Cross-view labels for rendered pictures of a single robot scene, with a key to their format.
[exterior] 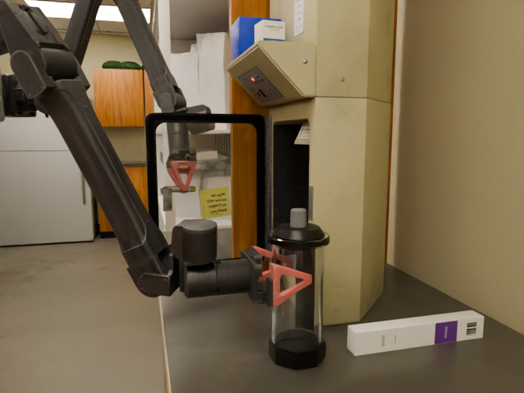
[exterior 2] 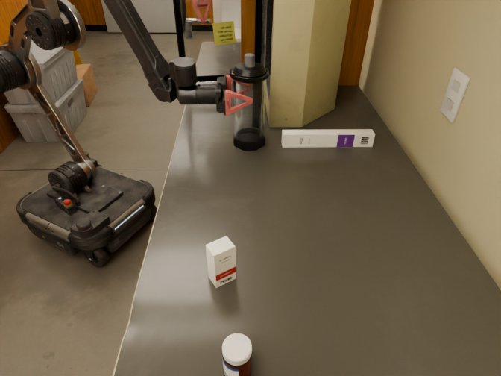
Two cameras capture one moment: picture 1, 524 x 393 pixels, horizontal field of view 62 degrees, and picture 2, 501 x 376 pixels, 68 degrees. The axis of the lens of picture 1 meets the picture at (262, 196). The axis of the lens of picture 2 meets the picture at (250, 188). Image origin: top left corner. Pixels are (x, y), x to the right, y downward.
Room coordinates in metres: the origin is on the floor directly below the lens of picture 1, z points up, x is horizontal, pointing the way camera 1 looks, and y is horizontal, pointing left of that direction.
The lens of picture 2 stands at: (-0.23, -0.30, 1.52)
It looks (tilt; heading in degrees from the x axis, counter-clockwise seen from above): 37 degrees down; 13
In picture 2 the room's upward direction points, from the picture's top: 1 degrees clockwise
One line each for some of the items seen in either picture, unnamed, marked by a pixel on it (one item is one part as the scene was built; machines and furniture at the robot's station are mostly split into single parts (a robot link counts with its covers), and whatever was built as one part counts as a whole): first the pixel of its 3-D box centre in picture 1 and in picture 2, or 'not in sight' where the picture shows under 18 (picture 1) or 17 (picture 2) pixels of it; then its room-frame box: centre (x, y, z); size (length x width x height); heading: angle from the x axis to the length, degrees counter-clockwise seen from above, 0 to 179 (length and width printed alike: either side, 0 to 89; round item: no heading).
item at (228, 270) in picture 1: (236, 276); (210, 94); (0.72, 0.04, 1.10); 0.10 x 0.07 x 0.07; 15
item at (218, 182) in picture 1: (209, 192); (219, 25); (1.10, 0.13, 1.19); 0.30 x 0.01 x 0.40; 112
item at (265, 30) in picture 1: (269, 38); not in sight; (0.96, -0.02, 1.54); 0.05 x 0.05 x 0.06; 21
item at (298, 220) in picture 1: (298, 228); (249, 66); (0.74, -0.06, 1.18); 0.09 x 0.09 x 0.07
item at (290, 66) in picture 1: (264, 79); not in sight; (1.00, -0.01, 1.46); 0.32 x 0.11 x 0.10; 15
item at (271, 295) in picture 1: (282, 278); (235, 98); (0.70, -0.03, 1.10); 0.09 x 0.07 x 0.07; 105
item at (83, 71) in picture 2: not in sight; (74, 85); (2.76, 2.19, 0.14); 0.41 x 0.32 x 0.28; 21
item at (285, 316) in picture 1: (297, 292); (249, 107); (0.74, -0.06, 1.06); 0.11 x 0.11 x 0.21
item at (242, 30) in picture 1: (255, 42); not in sight; (1.08, 0.02, 1.56); 0.10 x 0.10 x 0.09; 15
